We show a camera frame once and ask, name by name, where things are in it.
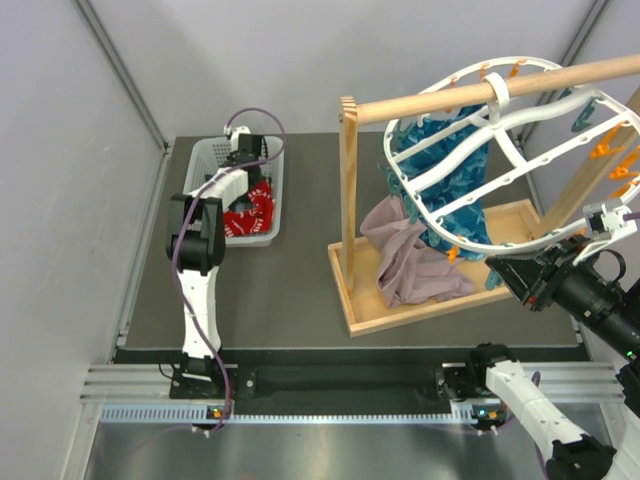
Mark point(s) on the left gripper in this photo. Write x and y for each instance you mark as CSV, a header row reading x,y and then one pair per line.
x,y
230,157

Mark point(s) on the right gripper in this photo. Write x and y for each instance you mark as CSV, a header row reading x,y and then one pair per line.
x,y
533,278

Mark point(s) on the red patterned sock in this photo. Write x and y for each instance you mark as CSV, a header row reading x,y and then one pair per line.
x,y
257,218

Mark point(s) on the white clip hanger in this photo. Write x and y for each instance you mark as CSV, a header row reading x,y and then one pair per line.
x,y
600,115

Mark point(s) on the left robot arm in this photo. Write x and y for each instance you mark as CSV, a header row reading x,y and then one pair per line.
x,y
196,246

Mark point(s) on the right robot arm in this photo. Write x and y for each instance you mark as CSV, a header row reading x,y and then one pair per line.
x,y
565,450

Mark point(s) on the mauve cloth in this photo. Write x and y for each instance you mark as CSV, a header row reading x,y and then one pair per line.
x,y
409,272

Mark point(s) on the blue patterned cloth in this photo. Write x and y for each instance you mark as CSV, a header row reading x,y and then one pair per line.
x,y
468,221

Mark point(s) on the wooden rack stand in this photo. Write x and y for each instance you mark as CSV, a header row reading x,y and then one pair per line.
x,y
509,92

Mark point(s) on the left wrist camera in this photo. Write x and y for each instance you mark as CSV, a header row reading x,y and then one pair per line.
x,y
233,134

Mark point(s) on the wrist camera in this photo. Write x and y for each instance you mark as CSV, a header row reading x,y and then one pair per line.
x,y
607,223
233,134

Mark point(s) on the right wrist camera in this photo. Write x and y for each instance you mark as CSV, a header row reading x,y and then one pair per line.
x,y
607,223

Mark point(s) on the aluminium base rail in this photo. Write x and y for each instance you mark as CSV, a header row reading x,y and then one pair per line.
x,y
303,394

